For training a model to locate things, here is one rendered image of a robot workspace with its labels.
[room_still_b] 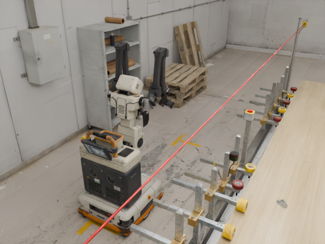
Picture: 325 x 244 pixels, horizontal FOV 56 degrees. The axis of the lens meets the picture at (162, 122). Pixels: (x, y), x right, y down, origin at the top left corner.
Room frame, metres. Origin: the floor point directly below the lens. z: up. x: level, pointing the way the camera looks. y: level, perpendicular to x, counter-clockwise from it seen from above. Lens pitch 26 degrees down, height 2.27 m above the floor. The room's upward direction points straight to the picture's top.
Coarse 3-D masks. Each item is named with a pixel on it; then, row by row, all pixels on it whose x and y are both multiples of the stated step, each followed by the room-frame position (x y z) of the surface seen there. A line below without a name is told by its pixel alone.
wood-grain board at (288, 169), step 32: (320, 96) 3.42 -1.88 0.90; (288, 128) 2.61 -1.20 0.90; (320, 128) 2.61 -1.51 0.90; (288, 160) 2.06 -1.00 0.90; (320, 160) 2.06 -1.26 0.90; (256, 192) 1.67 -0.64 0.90; (288, 192) 1.67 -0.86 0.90; (320, 192) 1.67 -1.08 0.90; (256, 224) 1.38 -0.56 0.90; (288, 224) 1.38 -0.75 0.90; (320, 224) 1.38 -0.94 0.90
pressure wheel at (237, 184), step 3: (234, 180) 1.80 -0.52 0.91; (237, 180) 1.80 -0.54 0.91; (234, 183) 1.76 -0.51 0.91; (237, 183) 1.76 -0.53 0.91; (240, 183) 1.76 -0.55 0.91; (243, 183) 1.76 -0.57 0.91; (234, 186) 1.74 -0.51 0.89; (237, 186) 1.73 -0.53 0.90; (240, 186) 1.73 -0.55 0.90; (243, 186) 1.75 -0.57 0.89; (237, 189) 1.73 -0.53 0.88; (240, 189) 1.73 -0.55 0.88
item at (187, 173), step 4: (184, 172) 1.96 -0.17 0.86; (188, 172) 1.95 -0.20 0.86; (192, 172) 1.95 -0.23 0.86; (188, 176) 1.94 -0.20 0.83; (192, 176) 1.93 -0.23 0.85; (196, 176) 1.91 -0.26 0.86; (200, 176) 1.91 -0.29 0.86; (204, 176) 1.91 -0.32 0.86; (200, 180) 1.89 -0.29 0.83; (204, 180) 1.88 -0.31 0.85; (208, 180) 1.86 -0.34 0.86; (228, 184) 1.81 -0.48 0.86; (228, 188) 1.78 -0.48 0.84; (232, 188) 1.77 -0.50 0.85; (236, 192) 1.75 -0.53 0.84
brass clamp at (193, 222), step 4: (192, 212) 1.40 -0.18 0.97; (196, 212) 1.40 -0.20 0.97; (200, 212) 1.40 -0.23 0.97; (204, 212) 1.43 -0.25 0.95; (196, 216) 1.37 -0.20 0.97; (188, 220) 1.35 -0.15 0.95; (192, 220) 1.34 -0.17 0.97; (196, 220) 1.34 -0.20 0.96; (188, 224) 1.35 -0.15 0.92; (192, 224) 1.34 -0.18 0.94; (196, 224) 1.35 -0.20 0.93
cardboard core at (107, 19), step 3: (105, 18) 4.71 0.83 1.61; (108, 18) 4.69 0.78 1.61; (111, 18) 4.66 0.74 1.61; (114, 18) 4.64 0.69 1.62; (117, 18) 4.62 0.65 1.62; (120, 18) 4.60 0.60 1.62; (123, 18) 4.62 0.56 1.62; (105, 21) 4.72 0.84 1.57; (108, 21) 4.69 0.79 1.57; (111, 21) 4.66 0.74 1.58; (114, 21) 4.63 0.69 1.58; (117, 21) 4.60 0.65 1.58; (120, 21) 4.57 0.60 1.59; (123, 21) 4.63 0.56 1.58
